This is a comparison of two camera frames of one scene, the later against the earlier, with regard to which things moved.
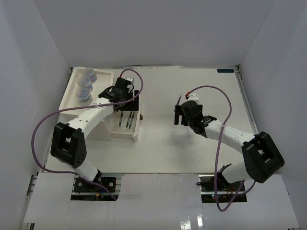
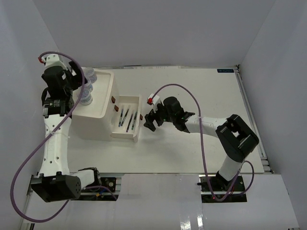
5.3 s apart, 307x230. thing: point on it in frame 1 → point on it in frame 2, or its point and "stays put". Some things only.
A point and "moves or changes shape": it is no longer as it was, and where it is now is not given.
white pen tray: x=126 y=123 stays put
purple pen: x=179 y=98 → x=130 y=120
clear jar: x=89 y=73 stays put
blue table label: x=225 y=70 stays put
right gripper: x=179 y=111 → x=149 y=118
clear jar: x=85 y=82 stays put
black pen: x=121 y=119 stays put
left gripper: x=133 y=106 → x=77 y=80
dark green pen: x=131 y=120 moves or changes shape
